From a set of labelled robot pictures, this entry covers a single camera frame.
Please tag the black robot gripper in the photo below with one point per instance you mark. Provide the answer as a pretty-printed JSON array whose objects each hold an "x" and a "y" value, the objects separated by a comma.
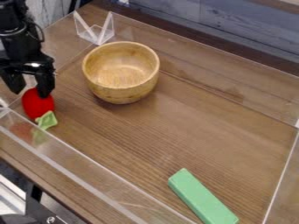
[{"x": 24, "y": 57}]

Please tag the red plush strawberry toy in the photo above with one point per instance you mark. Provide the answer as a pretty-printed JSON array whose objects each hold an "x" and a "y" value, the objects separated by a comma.
[{"x": 38, "y": 108}]

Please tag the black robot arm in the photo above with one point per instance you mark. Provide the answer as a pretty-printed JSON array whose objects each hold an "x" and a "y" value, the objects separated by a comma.
[{"x": 16, "y": 19}]

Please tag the light wooden bowl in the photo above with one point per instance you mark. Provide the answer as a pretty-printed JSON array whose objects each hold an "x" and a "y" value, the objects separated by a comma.
[{"x": 121, "y": 71}]

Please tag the black table leg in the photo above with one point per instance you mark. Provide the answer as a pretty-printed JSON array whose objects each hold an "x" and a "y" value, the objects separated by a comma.
[{"x": 36, "y": 193}]

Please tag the green rectangular block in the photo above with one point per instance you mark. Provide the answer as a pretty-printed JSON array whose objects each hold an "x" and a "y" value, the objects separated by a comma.
[{"x": 198, "y": 199}]

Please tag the clear acrylic corner bracket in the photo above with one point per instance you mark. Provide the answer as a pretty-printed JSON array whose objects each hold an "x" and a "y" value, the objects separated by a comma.
[{"x": 94, "y": 34}]

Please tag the clear acrylic front wall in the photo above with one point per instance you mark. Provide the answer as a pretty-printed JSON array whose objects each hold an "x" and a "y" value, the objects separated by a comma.
[{"x": 73, "y": 178}]

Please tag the black device with cable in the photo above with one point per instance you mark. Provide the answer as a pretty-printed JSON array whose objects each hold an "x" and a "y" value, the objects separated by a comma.
[{"x": 36, "y": 214}]

